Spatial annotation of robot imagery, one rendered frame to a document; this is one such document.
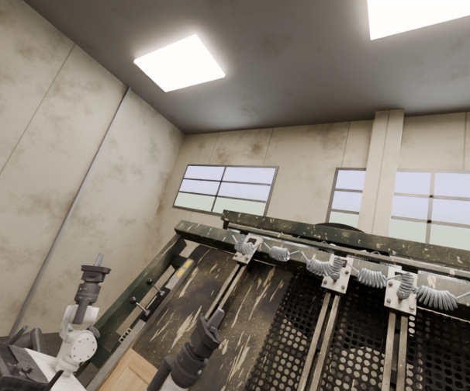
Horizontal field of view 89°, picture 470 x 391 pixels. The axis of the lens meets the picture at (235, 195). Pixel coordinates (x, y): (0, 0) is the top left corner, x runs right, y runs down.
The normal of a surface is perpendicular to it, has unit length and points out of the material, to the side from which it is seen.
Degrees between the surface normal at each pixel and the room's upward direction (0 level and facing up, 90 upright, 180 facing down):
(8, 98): 90
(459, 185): 90
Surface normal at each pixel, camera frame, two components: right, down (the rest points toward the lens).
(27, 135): 0.81, 0.09
